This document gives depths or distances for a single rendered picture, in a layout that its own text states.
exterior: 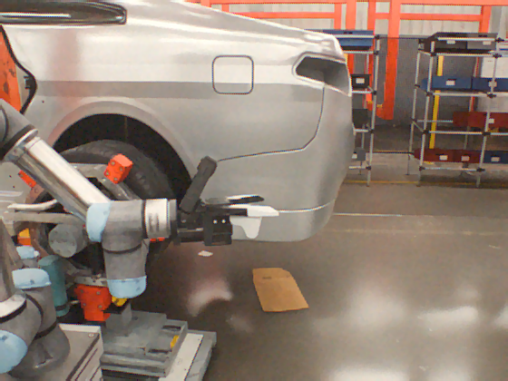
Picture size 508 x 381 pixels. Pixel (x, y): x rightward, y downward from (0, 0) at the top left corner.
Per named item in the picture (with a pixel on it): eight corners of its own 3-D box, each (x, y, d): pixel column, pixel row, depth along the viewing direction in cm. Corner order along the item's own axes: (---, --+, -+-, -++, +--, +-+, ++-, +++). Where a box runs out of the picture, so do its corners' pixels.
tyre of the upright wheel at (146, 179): (165, 131, 184) (43, 147, 195) (144, 140, 161) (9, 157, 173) (190, 262, 202) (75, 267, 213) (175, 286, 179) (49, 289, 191)
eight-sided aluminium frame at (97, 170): (152, 284, 179) (141, 164, 163) (147, 291, 172) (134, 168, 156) (45, 273, 186) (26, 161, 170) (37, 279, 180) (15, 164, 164)
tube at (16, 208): (76, 200, 165) (73, 175, 162) (47, 215, 147) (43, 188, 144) (39, 198, 168) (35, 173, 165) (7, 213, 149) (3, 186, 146)
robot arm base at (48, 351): (49, 380, 89) (42, 344, 86) (-11, 375, 90) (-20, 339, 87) (81, 339, 103) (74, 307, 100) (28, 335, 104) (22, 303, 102)
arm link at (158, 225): (148, 196, 81) (144, 204, 73) (171, 195, 81) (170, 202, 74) (151, 232, 82) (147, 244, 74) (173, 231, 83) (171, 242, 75)
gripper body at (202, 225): (231, 234, 85) (172, 238, 83) (229, 193, 83) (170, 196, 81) (235, 245, 77) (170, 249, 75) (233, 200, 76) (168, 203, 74)
